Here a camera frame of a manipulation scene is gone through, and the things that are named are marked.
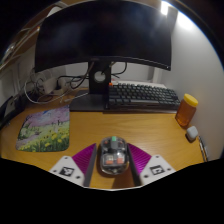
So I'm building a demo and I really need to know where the white cable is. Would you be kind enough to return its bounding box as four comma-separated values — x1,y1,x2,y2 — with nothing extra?
23,71,88,105

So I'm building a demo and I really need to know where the wooden wall shelf unit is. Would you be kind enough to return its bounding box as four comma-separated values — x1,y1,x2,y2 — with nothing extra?
0,0,68,71

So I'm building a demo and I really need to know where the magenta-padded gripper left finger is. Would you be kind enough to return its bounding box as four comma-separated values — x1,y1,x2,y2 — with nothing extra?
49,143,98,188

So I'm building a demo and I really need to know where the black cable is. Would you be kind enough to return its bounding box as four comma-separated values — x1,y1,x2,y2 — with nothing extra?
56,74,91,91

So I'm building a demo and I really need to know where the small grey earbuds case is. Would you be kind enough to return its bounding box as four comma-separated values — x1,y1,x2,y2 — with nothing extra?
185,125,199,141

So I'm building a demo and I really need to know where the transparent computer mouse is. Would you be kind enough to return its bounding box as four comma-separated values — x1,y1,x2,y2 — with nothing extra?
97,135,130,176

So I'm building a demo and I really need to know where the amber jar with yellow lid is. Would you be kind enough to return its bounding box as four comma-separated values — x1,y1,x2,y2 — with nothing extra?
174,93,199,128

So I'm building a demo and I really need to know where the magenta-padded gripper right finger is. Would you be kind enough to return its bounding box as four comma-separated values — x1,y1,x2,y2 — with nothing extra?
126,143,177,187

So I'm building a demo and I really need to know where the black curved monitor with stand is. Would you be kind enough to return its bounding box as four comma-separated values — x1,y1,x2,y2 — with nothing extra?
34,0,173,112

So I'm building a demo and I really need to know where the flower meadow print mouse pad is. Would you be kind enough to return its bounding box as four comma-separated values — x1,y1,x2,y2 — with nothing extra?
15,105,71,153

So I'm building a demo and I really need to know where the thin dark cable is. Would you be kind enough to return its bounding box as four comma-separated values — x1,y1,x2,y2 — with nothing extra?
198,134,209,163

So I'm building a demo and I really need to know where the white power strip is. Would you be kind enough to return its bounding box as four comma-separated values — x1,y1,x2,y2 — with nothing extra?
43,78,73,96

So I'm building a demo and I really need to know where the dark mechanical keyboard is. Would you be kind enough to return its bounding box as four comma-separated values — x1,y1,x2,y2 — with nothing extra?
105,82,181,112

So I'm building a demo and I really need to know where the black desktop stand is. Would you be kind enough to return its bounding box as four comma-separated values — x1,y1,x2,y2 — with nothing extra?
0,96,22,129

